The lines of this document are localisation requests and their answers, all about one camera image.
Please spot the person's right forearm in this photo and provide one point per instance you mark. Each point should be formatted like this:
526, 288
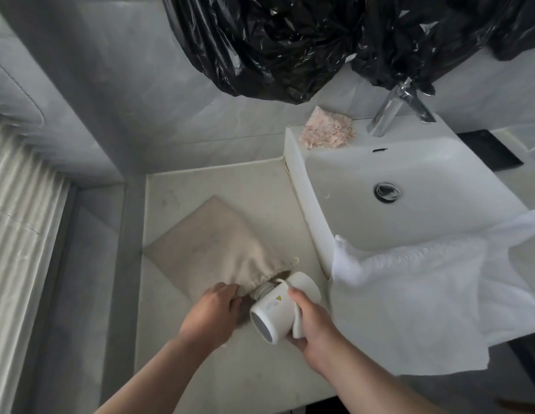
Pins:
371, 383

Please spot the white towel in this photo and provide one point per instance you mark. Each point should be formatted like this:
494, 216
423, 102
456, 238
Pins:
427, 297

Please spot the person's left forearm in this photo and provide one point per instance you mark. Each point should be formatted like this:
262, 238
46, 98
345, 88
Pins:
159, 377

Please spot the pink patterned sponge cloth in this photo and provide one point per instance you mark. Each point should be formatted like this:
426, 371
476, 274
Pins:
328, 130

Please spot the person's right hand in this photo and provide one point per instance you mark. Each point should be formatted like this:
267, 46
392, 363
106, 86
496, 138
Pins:
317, 331

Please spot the black rectangular tray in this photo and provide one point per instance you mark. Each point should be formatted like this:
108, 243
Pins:
491, 148

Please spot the person's left thumb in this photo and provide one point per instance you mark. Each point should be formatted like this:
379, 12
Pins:
235, 306

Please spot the black plastic bag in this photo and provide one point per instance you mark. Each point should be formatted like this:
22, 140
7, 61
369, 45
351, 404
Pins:
336, 38

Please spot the white ribbed radiator panel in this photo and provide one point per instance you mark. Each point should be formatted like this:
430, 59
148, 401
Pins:
19, 237

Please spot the person's left hand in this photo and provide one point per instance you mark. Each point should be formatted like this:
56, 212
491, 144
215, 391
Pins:
209, 316

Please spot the chrome faucet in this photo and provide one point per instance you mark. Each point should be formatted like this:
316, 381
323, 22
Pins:
394, 105

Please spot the white hair dryer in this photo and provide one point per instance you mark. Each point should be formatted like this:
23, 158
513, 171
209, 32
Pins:
281, 308

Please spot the person's right thumb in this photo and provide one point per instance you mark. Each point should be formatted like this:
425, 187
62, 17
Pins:
298, 302

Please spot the white ceramic sink basin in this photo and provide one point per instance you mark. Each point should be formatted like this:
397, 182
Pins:
405, 185

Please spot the chrome sink drain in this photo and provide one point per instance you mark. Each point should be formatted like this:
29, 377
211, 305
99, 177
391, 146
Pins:
387, 192

